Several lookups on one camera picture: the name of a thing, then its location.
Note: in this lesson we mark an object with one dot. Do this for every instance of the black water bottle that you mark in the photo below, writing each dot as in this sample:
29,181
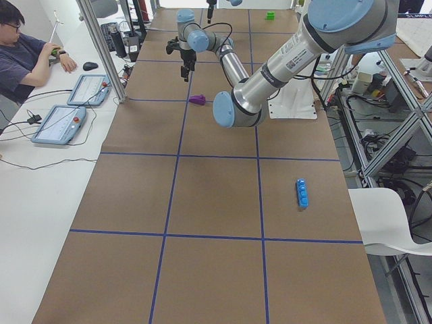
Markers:
117,41

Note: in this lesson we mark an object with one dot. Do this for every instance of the aluminium frame post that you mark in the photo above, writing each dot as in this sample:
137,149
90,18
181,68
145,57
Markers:
99,43

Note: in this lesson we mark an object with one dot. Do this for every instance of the green two-stud block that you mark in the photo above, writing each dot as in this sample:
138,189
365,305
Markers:
270,15

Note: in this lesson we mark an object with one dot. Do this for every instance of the black computer mouse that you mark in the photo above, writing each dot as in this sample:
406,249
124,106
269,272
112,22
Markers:
88,66

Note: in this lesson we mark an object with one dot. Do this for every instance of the purple trapezoid block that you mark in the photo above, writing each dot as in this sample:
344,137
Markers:
198,99

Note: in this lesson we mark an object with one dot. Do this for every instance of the upper teach pendant tablet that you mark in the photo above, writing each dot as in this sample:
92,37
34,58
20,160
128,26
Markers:
90,90

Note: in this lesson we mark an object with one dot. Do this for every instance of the long blue four-stud block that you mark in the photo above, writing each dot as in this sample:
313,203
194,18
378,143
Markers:
302,193

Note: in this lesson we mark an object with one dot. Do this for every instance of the seated person dark shirt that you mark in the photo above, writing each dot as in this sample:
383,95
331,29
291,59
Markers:
25,60

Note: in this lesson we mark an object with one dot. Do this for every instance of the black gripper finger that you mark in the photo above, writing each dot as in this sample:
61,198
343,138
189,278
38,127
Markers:
210,10
185,72

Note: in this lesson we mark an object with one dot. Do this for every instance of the lower teach pendant tablet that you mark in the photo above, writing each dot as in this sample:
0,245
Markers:
60,125

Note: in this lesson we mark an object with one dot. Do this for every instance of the white chair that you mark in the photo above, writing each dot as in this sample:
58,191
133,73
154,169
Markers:
383,223

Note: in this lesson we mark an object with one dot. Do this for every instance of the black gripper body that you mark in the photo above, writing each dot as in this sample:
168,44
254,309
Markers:
187,56

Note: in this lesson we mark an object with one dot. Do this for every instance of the teach pendant tablet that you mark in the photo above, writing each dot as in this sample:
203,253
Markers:
60,125
90,90

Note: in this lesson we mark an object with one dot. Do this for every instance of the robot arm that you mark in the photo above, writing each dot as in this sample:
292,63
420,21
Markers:
358,26

